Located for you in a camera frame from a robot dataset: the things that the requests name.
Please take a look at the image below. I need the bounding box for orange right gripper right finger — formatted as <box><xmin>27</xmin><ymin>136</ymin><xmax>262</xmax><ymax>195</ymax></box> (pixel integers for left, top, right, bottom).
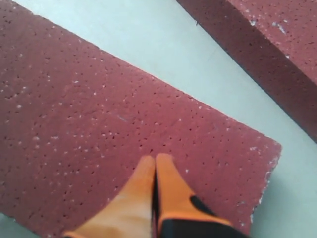
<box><xmin>156</xmin><ymin>153</ymin><xmax>248</xmax><ymax>238</ymax></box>

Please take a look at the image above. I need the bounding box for red brick being placed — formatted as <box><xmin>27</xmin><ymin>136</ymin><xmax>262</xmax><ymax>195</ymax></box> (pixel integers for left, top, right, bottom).
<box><xmin>0</xmin><ymin>0</ymin><xmax>281</xmax><ymax>238</ymax></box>

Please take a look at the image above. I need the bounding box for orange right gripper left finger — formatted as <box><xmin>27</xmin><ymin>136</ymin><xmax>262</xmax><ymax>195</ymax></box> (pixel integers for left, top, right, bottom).
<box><xmin>63</xmin><ymin>156</ymin><xmax>155</xmax><ymax>238</ymax></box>

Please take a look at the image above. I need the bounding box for red brick back middle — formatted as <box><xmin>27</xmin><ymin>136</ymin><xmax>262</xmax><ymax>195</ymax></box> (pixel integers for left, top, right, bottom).
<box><xmin>180</xmin><ymin>0</ymin><xmax>317</xmax><ymax>140</ymax></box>

